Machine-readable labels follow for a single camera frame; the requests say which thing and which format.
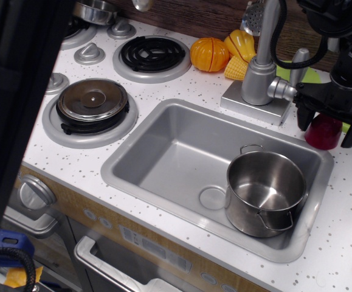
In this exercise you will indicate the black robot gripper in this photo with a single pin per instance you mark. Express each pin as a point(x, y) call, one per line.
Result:
point(328, 99)

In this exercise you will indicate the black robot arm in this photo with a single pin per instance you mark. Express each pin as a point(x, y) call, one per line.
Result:
point(330, 19)

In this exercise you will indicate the stainless steel pot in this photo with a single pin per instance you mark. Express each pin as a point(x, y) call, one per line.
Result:
point(264, 189)

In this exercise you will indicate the grey plastic sink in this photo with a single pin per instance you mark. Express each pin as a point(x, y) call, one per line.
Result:
point(177, 160)

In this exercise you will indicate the green cutting board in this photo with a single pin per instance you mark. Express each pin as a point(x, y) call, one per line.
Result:
point(282, 88)

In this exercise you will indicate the silver toy faucet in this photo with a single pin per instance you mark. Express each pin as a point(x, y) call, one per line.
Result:
point(250, 96)

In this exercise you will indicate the yellow toy corn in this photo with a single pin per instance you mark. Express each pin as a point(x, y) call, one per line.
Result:
point(236, 69)

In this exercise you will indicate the yellow toy squash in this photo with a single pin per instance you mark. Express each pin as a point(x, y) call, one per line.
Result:
point(240, 44)

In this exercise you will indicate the silver slotted spoon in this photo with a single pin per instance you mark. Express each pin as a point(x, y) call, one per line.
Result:
point(253, 18)

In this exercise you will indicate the orange toy pumpkin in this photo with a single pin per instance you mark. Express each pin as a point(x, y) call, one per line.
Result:
point(209, 54)

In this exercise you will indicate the black coil burner rear right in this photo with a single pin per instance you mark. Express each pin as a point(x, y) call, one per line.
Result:
point(151, 54)

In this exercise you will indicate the silver hanging spoon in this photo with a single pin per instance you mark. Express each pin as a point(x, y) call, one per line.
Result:
point(143, 5)

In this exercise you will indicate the silver stove knob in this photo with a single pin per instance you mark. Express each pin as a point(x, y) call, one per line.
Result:
point(89, 55)
point(57, 83)
point(121, 30)

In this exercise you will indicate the steel lid on burner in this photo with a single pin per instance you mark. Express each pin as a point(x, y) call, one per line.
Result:
point(92, 100)

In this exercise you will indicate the steel bowl at back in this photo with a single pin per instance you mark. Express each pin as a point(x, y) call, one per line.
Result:
point(96, 12)

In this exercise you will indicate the silver oven dial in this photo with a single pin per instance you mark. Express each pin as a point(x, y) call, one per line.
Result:
point(34, 194)

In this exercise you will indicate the blue clamp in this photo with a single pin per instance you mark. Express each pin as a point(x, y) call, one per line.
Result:
point(16, 250)

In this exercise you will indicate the yellow cloth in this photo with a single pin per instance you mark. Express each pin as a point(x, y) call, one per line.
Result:
point(16, 277)

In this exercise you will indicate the silver dishwasher handle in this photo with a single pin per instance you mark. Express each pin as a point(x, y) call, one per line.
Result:
point(121, 280)

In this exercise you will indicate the silver oven door handle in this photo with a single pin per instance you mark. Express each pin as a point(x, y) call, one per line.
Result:
point(42, 227)

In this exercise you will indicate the black foreground post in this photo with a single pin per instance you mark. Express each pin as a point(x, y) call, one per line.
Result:
point(31, 33)

